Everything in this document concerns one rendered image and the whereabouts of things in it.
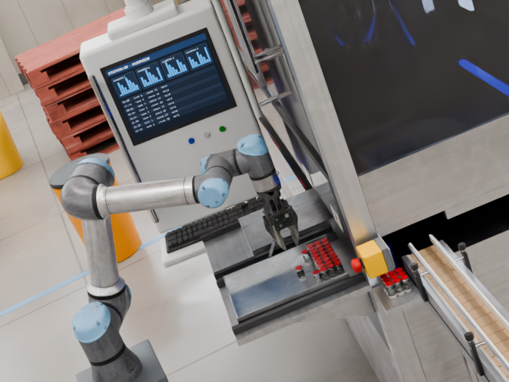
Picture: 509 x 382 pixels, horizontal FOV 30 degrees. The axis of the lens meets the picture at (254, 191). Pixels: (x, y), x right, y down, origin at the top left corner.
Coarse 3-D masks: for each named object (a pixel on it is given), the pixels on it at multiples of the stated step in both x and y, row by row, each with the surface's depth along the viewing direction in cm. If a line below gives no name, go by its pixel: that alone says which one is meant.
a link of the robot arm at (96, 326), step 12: (84, 312) 278; (96, 312) 276; (108, 312) 277; (72, 324) 276; (84, 324) 273; (96, 324) 272; (108, 324) 275; (120, 324) 283; (84, 336) 273; (96, 336) 273; (108, 336) 275; (120, 336) 281; (84, 348) 276; (96, 348) 274; (108, 348) 275; (120, 348) 279; (96, 360) 276
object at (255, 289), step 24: (312, 240) 291; (264, 264) 291; (288, 264) 290; (312, 264) 285; (240, 288) 287; (264, 288) 282; (288, 288) 278; (312, 288) 267; (240, 312) 275; (264, 312) 267
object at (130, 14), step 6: (126, 0) 329; (132, 0) 328; (138, 0) 329; (144, 0) 330; (126, 6) 331; (132, 6) 329; (138, 6) 328; (144, 6) 329; (150, 6) 331; (126, 12) 330; (132, 12) 329; (138, 12) 329; (144, 12) 329; (132, 18) 330
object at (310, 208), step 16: (304, 192) 322; (304, 208) 318; (320, 208) 314; (240, 224) 319; (256, 224) 320; (304, 224) 308; (320, 224) 299; (336, 224) 300; (256, 240) 310; (272, 240) 307; (288, 240) 299
